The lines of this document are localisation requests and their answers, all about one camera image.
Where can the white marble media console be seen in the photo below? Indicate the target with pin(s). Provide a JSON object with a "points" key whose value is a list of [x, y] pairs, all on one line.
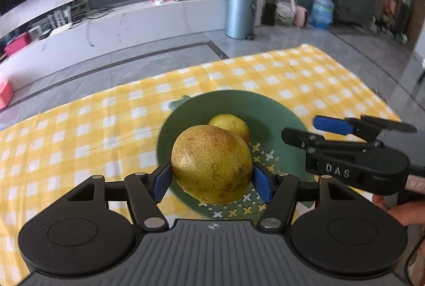
{"points": [[149, 23]]}

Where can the yellow checked tablecloth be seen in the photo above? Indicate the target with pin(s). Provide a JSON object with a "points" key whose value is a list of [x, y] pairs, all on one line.
{"points": [[99, 126]]}

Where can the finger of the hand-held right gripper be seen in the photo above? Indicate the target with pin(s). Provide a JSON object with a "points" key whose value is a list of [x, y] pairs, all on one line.
{"points": [[295, 136], [328, 124]]}

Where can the green colander bowl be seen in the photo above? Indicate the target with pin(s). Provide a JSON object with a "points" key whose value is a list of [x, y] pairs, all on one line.
{"points": [[215, 103]]}

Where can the yellow-green pear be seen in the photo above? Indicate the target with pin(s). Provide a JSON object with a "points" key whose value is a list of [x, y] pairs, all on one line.
{"points": [[209, 163], [232, 126]]}

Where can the white plastic bag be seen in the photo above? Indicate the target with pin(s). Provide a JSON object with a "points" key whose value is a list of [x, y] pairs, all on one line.
{"points": [[285, 13]]}

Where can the blue water bottle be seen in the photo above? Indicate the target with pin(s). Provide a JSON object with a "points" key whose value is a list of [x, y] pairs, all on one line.
{"points": [[322, 12]]}

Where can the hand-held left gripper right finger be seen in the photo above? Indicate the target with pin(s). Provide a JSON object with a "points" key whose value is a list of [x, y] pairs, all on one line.
{"points": [[264, 183]]}

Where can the grey metal trash bin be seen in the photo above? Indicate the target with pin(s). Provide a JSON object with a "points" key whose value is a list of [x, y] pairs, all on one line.
{"points": [[240, 17]]}

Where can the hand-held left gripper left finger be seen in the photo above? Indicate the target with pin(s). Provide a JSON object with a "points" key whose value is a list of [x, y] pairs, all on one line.
{"points": [[162, 181]]}

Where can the pink container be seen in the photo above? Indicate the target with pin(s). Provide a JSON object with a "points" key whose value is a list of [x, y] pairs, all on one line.
{"points": [[302, 17]]}

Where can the white router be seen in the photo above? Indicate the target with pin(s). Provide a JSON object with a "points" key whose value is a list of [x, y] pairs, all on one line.
{"points": [[63, 28]]}

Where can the person's right hand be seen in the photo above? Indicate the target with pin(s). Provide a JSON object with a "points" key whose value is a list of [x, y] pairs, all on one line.
{"points": [[408, 213]]}

